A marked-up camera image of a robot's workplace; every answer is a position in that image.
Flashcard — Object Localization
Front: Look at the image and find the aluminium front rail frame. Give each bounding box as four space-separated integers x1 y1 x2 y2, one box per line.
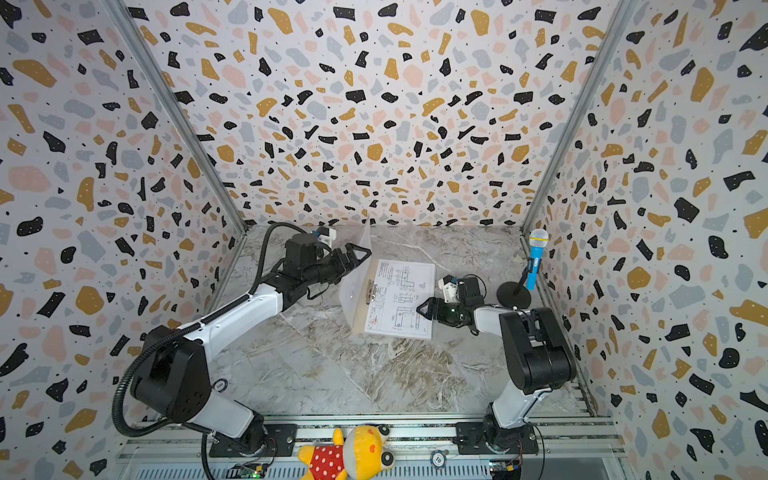
109 413 634 479

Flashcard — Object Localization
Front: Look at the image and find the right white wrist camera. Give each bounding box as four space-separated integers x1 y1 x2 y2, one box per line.
438 275 459 303

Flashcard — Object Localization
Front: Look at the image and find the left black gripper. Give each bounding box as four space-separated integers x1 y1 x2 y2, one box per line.
304 244 371 288

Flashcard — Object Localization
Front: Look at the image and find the left aluminium corner post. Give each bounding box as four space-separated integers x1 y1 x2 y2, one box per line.
107 0 248 236

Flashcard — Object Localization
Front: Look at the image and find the left black corrugated cable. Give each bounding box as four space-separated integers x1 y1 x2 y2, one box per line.
111 221 319 480

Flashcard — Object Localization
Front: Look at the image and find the blue toy microphone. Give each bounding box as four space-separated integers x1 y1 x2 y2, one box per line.
526 228 549 291

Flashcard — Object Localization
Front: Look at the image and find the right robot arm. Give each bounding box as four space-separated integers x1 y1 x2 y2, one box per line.
416 275 576 455

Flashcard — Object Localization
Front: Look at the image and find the left green circuit board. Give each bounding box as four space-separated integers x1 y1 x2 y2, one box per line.
226 462 269 479

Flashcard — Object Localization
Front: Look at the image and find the aluminium corner post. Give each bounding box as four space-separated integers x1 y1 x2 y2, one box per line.
520 0 637 235
107 0 248 236

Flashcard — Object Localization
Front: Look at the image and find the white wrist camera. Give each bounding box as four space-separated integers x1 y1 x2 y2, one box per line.
315 227 337 239
438 275 459 303

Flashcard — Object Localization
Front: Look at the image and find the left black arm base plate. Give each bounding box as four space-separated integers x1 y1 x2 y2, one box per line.
209 423 298 459

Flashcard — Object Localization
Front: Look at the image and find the white diagram sheet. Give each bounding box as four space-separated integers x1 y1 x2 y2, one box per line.
363 259 436 340

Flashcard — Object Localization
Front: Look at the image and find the right aluminium corner post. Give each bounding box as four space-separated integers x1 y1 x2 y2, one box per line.
520 0 637 235

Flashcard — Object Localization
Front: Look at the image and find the beige manila folder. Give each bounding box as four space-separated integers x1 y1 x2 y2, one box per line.
339 252 403 334

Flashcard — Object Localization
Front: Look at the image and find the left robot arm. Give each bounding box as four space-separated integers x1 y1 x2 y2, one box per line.
112 230 372 455

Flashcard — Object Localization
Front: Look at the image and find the yellow plush toy red dress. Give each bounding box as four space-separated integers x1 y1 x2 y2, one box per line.
298 425 395 480

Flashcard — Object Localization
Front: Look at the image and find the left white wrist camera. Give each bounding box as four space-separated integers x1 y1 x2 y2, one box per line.
315 227 337 239

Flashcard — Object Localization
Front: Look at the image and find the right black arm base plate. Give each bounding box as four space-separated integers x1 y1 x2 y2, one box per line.
453 422 539 455

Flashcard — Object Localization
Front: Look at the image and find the right circuit board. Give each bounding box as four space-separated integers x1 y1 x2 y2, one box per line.
489 460 523 480

